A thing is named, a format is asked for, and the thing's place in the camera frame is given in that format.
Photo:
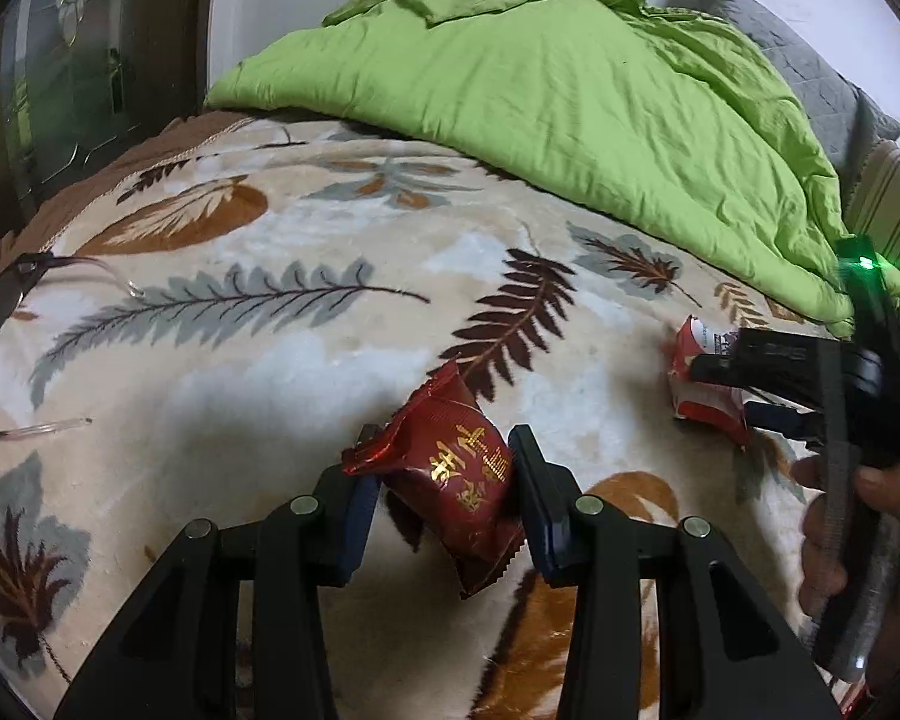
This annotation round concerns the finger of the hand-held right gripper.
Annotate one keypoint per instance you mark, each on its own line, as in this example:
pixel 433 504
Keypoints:
pixel 784 420
pixel 765 364

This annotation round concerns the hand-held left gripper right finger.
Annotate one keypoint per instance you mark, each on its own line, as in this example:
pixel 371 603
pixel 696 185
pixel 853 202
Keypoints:
pixel 544 540

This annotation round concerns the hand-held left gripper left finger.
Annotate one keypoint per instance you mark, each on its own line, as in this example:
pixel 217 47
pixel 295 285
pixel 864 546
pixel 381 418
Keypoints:
pixel 352 532

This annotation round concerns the red and white wrapper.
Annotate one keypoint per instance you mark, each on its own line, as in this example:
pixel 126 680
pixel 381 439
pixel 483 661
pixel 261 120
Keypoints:
pixel 686 343

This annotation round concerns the dark red snack packet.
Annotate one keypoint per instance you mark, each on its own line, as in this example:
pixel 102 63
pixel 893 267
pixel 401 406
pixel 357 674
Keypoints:
pixel 450 480

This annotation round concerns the person's right hand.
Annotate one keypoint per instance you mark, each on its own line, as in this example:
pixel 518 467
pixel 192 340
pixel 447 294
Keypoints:
pixel 896 491

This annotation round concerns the beige striped cushion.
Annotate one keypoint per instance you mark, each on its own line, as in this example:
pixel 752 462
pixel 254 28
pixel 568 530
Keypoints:
pixel 896 202

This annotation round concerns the leaf print blanket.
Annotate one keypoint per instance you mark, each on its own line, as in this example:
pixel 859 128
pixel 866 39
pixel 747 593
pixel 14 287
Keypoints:
pixel 270 360

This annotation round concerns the green quilt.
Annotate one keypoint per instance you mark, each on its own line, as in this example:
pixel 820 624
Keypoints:
pixel 555 105

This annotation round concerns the eyeglasses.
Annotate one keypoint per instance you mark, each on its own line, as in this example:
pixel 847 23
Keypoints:
pixel 4 300

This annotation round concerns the dark glass door cabinet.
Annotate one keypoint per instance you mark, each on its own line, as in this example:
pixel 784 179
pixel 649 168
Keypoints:
pixel 67 67

